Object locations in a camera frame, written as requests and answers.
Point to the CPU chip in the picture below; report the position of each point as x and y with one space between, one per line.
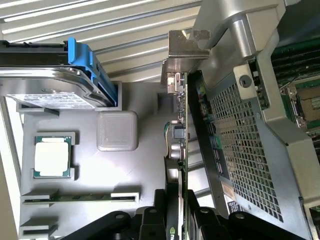
51 157

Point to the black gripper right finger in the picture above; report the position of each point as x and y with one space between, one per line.
207 225

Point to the CPU socket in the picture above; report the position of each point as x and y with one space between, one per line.
307 102

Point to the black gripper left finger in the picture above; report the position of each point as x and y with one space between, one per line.
150 225

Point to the loose green RAM stick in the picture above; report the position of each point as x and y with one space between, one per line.
82 197

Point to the blue disk caddy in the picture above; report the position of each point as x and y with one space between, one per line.
80 55

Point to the open metal PC case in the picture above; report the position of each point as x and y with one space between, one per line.
277 125

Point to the silver hard disk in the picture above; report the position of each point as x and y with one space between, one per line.
50 82

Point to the green Dell motherboard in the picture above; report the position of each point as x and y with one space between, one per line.
310 82

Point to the grey parts rack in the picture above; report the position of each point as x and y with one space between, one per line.
120 175

